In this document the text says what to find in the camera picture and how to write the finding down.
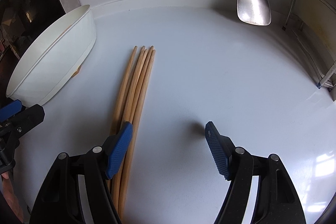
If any left hand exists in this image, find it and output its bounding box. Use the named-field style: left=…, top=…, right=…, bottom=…
left=1, top=172, right=23, bottom=223

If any wooden chopstick bundle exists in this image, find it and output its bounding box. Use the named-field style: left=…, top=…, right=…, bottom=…
left=110, top=46, right=138, bottom=135
left=110, top=46, right=154, bottom=210
left=111, top=45, right=146, bottom=196
left=112, top=47, right=155, bottom=218

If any white round bowl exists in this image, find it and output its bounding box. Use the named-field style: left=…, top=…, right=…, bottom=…
left=6, top=5, right=96, bottom=107

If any metal spatula hanging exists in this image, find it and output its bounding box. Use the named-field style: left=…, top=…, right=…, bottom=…
left=236, top=0, right=272, bottom=26

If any metal wire rack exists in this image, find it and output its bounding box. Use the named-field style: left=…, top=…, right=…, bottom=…
left=282, top=0, right=335, bottom=92

